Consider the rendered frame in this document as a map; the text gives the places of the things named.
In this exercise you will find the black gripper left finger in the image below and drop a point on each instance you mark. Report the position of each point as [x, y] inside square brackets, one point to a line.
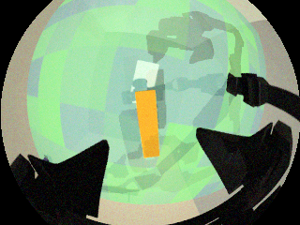
[80, 177]

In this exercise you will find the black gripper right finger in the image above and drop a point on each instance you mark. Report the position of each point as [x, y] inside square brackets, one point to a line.
[231, 155]

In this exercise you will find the orange bar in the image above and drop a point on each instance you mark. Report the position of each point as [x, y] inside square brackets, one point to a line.
[147, 110]

